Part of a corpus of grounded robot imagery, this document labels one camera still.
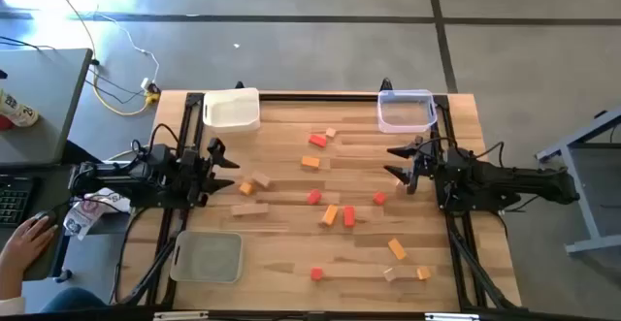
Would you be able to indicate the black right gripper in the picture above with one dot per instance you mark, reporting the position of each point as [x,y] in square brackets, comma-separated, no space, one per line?
[427,166]

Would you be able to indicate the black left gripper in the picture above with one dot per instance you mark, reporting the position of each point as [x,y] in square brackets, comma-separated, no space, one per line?
[196,175]

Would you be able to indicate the orange wooden cube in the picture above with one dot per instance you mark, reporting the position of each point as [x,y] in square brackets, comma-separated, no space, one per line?
[423,273]
[246,188]

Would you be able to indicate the red wooden cube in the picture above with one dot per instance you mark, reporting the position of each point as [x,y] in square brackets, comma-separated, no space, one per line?
[379,198]
[316,273]

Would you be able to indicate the long natural wooden block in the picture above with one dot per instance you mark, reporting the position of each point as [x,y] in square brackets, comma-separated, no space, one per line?
[249,209]

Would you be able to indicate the long red wooden block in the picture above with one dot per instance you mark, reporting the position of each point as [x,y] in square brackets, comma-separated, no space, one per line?
[349,216]
[317,140]

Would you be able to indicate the natural wooden cube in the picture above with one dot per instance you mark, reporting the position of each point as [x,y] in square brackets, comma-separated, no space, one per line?
[331,132]
[389,274]

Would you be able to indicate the long orange wooden block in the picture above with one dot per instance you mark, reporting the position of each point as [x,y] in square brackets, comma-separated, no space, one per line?
[397,248]
[329,215]

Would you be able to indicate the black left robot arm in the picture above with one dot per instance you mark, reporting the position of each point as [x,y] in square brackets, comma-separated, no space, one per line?
[145,175]

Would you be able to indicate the person's forearm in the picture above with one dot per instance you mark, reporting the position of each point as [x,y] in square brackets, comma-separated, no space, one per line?
[7,284]

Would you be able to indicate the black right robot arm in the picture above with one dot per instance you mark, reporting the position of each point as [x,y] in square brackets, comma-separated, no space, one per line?
[509,180]

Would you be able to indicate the clear plastic bin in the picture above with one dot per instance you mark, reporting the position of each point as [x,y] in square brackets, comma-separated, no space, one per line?
[406,112]

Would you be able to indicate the white plastic bin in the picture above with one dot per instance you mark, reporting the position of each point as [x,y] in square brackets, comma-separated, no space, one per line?
[230,110]

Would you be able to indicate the black clamp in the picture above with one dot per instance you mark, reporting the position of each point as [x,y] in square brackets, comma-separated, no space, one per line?
[239,85]
[385,84]

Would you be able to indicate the grey translucent plastic bin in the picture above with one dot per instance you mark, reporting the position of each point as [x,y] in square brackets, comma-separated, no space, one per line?
[206,258]

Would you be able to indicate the white charger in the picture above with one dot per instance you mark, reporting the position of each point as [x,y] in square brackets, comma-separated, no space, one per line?
[145,84]

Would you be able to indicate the white printed bag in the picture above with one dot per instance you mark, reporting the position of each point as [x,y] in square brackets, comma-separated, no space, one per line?
[82,214]

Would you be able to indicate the black front bar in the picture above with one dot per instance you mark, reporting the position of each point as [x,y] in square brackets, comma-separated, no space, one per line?
[291,317]

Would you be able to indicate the dark desk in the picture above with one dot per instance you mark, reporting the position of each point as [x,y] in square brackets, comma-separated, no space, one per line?
[53,181]

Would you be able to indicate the black computer mouse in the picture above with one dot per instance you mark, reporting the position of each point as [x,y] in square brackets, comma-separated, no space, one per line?
[46,214]

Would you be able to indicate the grey desk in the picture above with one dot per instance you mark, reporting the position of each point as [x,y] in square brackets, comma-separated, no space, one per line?
[43,93]

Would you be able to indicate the person's leg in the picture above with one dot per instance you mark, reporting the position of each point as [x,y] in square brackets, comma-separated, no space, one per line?
[73,301]

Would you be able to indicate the black keyboard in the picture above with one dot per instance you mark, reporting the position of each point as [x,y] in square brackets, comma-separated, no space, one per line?
[14,202]

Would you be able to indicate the white printed bottle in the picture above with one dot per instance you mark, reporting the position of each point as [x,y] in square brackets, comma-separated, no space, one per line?
[19,112]

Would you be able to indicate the person's hand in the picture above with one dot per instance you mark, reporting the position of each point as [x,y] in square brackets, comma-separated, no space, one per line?
[24,246]

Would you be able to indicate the black aluminium frame rails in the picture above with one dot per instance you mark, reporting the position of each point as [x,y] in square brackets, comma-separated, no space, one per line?
[441,103]
[194,100]

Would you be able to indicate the black aluminium back rail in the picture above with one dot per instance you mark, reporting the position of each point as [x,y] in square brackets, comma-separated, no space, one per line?
[320,97]

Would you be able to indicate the silver bracket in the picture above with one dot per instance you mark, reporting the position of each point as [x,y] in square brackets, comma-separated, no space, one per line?
[451,316]
[180,315]

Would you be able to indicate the grey-blue metal table frame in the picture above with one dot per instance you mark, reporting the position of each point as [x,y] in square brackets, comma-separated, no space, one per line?
[582,190]

